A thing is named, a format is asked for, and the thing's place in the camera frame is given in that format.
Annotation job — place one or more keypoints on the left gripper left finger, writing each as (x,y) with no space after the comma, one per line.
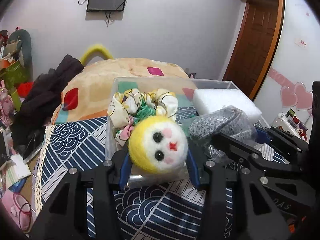
(64,215)

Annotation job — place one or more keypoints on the pink rabbit doll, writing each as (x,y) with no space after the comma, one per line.
(7,106)

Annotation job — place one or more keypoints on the clear plastic storage box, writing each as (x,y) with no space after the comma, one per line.
(184,90)

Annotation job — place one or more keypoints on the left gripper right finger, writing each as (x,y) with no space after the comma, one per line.
(254,214)

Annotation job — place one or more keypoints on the beige patchwork blanket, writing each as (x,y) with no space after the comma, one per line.
(88,94)

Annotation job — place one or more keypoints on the black clothes pile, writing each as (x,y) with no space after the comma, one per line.
(42,100)

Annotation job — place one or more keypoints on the grey knit item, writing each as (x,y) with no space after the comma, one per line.
(229,121)

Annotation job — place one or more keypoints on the yellow curved pillow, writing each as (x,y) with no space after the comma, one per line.
(95,50)

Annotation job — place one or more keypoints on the yellow white plush ball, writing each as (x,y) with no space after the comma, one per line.
(158,145)

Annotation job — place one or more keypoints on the white sliding wardrobe door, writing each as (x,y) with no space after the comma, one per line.
(295,65)

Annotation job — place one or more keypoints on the white foam block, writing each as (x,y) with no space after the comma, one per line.
(210,100)

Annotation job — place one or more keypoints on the white device with stickers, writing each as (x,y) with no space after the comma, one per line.
(291,123)

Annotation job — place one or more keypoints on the wooden wardrobe frame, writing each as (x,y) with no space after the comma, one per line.
(255,45)

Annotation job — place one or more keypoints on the green cardboard box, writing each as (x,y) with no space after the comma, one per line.
(15,74)

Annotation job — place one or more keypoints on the green striped cloth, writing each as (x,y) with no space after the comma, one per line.
(145,110)

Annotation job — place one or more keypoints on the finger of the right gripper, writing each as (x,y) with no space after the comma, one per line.
(283,180)
(287,145)

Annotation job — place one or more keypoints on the floral yellow scrunchie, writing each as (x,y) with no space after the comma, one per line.
(129,108)

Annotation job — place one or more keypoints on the navy patterned tablecloth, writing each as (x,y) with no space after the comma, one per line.
(168,218)

